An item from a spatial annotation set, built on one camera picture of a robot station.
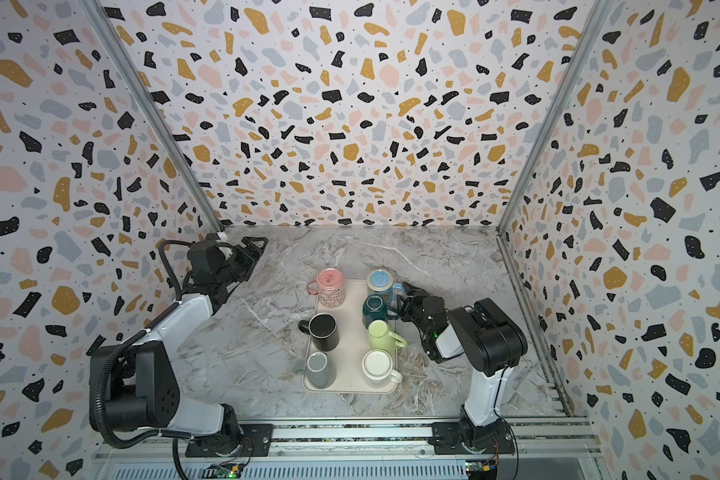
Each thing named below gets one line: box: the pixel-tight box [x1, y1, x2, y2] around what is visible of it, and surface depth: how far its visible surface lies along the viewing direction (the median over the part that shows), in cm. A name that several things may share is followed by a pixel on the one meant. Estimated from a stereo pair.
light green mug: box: [368, 319, 408, 363], surface depth 84 cm
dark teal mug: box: [362, 294, 400, 329], surface depth 89 cm
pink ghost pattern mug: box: [306, 268, 345, 309], surface depth 94 cm
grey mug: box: [294, 351, 337, 389], surface depth 80 cm
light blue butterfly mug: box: [366, 268, 404, 309], surface depth 94 cm
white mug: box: [362, 348, 403, 386], surface depth 81 cm
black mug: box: [298, 312, 340, 352], surface depth 87 cm
